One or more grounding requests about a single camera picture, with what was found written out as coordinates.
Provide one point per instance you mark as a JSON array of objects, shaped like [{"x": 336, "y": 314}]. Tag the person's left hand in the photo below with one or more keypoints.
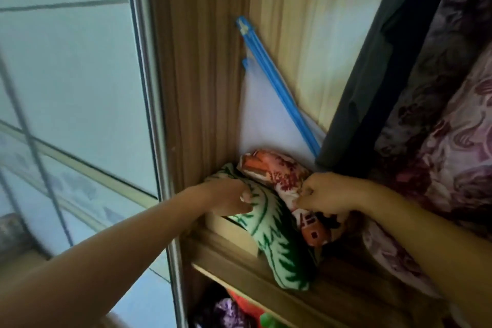
[{"x": 230, "y": 197}]

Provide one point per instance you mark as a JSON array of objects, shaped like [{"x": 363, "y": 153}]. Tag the person's right hand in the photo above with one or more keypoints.
[{"x": 330, "y": 195}]

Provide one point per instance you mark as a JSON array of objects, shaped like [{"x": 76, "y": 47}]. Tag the orange red patterned cloth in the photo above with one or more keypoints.
[{"x": 276, "y": 174}]

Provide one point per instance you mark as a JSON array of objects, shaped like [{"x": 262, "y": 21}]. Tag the green white patterned cloth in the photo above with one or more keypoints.
[{"x": 276, "y": 239}]

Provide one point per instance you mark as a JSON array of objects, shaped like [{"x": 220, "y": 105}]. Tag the wooden wardrobe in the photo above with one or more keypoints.
[{"x": 200, "y": 70}]

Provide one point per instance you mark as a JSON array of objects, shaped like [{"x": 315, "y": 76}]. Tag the dark grey t-shirt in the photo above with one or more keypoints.
[{"x": 384, "y": 70}]

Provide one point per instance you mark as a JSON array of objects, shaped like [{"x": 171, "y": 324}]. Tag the pink floral jacket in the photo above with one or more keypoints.
[{"x": 453, "y": 128}]

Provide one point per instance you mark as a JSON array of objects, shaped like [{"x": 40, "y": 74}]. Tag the person's right forearm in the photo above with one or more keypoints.
[{"x": 442, "y": 239}]

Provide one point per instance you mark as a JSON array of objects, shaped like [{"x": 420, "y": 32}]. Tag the person's left forearm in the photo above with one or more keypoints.
[{"x": 96, "y": 266}]

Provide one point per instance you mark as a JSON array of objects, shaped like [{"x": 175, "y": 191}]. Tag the blue edged white panel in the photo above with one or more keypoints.
[{"x": 265, "y": 120}]

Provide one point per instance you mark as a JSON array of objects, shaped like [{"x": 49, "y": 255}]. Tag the red fabric item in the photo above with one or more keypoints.
[{"x": 246, "y": 304}]

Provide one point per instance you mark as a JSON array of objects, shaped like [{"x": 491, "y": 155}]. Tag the purple fabric item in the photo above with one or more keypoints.
[{"x": 228, "y": 314}]

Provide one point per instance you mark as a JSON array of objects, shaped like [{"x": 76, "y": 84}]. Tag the green fabric item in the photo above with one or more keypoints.
[{"x": 271, "y": 322}]

